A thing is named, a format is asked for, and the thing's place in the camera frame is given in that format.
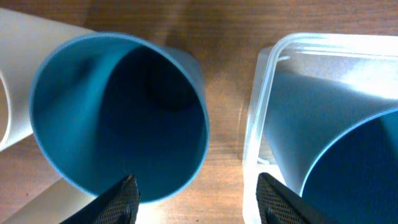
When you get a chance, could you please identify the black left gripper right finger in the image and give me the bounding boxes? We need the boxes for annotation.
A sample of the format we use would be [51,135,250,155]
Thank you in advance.
[256,172,337,224]

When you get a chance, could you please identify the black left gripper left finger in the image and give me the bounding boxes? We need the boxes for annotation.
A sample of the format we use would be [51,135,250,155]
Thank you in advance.
[60,175,141,224]

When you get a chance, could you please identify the blue cup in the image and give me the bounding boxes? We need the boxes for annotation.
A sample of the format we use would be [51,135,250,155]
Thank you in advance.
[264,72,397,223]
[29,32,210,203]

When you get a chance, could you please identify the cream cup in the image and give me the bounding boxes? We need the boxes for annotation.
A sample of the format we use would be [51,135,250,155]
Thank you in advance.
[1,8,92,151]

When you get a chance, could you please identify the clear plastic storage container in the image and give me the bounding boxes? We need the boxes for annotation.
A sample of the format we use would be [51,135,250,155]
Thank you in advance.
[243,33,397,223]

